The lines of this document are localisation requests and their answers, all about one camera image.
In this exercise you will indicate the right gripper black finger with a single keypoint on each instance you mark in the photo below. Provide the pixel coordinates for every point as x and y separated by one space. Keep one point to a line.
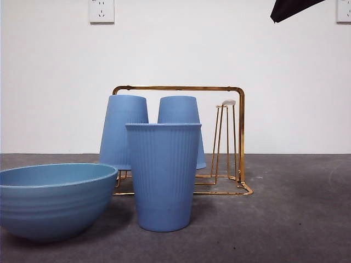
285 9

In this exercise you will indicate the blue ribbed cup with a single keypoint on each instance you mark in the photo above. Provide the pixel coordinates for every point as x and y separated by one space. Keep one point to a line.
118 131
178 109
164 178

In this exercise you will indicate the blue ribbed bowl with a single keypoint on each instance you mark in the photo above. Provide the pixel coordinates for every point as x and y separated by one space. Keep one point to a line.
55 208

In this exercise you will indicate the white wall socket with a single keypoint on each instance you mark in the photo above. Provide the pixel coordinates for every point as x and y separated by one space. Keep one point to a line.
101 16
344 15

